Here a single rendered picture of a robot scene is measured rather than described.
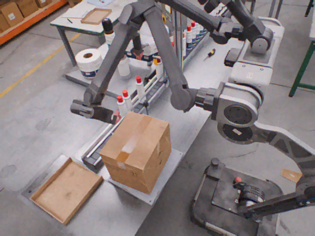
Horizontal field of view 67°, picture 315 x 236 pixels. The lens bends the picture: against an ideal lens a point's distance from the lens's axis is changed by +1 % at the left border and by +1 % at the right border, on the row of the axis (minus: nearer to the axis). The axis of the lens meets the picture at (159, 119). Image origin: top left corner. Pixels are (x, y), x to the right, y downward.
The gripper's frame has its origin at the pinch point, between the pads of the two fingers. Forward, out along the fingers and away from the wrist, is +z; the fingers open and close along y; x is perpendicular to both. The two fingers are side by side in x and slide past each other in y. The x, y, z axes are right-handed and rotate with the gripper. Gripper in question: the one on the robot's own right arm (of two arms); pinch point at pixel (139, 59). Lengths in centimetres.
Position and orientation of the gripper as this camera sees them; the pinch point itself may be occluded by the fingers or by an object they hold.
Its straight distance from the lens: 176.6
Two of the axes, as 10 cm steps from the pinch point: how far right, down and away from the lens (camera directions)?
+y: -5.0, 6.8, -5.3
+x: 8.6, 3.4, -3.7
